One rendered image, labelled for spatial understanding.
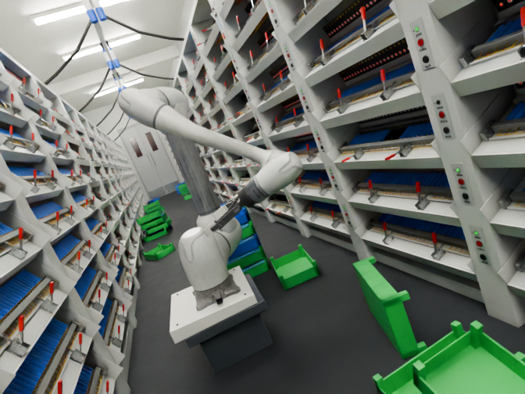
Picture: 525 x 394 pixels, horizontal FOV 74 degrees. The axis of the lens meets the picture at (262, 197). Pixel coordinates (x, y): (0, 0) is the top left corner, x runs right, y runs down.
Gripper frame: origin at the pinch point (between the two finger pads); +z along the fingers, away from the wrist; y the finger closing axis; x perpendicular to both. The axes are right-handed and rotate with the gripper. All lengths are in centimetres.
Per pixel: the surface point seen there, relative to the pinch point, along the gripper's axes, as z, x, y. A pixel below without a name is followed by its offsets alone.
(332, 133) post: -52, 9, -40
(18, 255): 35, -36, 35
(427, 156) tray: -74, 20, 11
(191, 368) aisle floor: 44, 40, 16
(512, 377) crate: -59, 58, 53
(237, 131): 16, -13, -162
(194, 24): -9, -94, -174
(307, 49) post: -65, -25, -47
